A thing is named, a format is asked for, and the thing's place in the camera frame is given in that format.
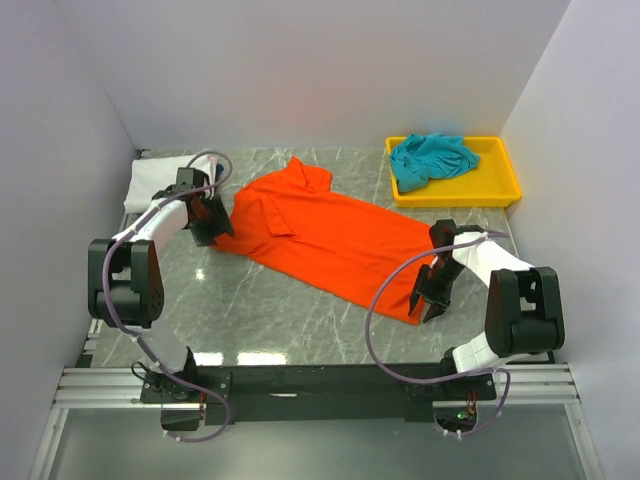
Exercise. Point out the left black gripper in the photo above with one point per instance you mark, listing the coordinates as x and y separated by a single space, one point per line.
219 226

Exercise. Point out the teal t-shirt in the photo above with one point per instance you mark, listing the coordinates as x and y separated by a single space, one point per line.
420 158

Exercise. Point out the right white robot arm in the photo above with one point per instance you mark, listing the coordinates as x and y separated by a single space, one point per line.
524 314

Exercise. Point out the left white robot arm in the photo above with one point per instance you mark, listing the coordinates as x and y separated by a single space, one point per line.
125 288

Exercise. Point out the orange t-shirt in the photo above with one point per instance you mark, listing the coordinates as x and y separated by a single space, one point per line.
292 222

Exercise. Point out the black base beam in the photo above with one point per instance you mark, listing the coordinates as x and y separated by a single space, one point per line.
304 393

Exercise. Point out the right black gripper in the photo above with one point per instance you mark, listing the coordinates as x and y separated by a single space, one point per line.
429 294

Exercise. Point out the folded white t-shirt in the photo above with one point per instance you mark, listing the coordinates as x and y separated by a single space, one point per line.
152 175

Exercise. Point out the yellow plastic tray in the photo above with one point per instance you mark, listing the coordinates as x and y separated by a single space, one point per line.
492 184

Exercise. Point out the aluminium frame rail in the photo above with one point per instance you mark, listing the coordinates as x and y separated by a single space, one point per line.
114 388

